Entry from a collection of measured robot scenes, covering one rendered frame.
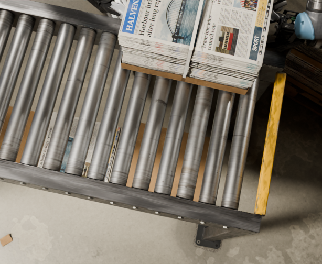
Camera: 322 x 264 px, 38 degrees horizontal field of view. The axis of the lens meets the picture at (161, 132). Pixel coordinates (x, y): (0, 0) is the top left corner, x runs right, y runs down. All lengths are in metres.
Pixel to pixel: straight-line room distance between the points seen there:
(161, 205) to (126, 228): 0.81
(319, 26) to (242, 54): 0.28
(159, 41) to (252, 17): 0.25
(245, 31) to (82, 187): 0.61
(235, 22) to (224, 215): 0.52
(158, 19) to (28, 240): 1.27
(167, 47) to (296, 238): 1.27
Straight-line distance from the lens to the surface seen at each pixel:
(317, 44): 1.53
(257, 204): 1.34
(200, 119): 1.38
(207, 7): 1.26
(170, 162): 1.34
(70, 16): 1.51
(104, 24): 1.48
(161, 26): 1.22
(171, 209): 1.32
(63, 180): 1.34
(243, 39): 1.23
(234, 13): 1.26
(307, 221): 2.25
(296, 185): 2.25
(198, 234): 2.13
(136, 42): 1.22
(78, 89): 1.42
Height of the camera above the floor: 2.11
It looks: 75 degrees down
